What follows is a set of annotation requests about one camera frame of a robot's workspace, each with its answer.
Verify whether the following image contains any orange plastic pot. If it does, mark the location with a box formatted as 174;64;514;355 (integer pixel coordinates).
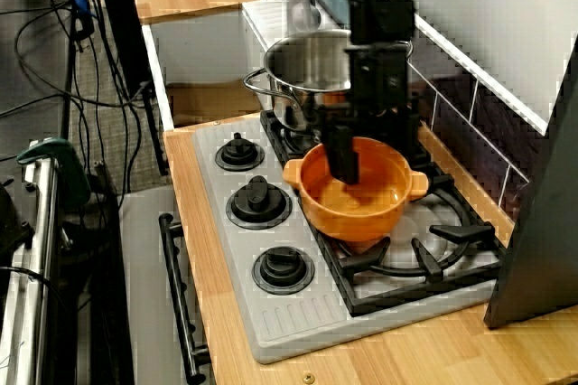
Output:
283;136;429;243

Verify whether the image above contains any black stove knob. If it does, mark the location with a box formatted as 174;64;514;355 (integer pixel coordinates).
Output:
214;131;266;174
224;174;294;231
251;245;316;297

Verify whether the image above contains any wooden countertop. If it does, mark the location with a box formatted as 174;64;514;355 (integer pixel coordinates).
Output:
162;99;578;385

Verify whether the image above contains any black equipment stand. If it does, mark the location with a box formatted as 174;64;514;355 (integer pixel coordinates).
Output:
0;179;36;259

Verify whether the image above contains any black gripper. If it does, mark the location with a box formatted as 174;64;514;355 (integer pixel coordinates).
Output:
315;41;424;185

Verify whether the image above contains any silver aluminium frame rail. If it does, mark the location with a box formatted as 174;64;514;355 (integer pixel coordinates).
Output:
0;145;62;385

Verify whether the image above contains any black oven door handle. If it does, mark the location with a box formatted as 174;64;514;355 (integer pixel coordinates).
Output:
157;212;212;380

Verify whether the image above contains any stainless steel pot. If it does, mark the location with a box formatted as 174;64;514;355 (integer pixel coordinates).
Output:
243;30;415;133

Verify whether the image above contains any grey faucet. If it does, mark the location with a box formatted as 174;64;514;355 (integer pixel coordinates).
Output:
284;0;322;36

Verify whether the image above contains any black burner grate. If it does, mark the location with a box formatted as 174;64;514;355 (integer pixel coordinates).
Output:
297;163;509;318
259;107;434;169

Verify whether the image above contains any black pole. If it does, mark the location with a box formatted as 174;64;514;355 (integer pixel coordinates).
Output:
61;5;98;140

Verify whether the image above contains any black upright box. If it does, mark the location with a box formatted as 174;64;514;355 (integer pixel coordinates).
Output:
97;0;154;101

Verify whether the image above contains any grey stove top panel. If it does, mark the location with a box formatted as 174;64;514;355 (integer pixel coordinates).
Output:
191;120;507;366

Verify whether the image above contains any black tiled backsplash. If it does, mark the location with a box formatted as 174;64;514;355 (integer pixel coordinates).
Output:
408;23;550;223

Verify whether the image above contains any white sink basin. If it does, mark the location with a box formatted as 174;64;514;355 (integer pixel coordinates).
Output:
142;0;317;133

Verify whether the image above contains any white oven door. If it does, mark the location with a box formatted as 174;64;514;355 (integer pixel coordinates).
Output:
119;185;209;385

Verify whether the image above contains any black leaning panel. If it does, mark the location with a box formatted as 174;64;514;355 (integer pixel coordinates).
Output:
482;36;578;330

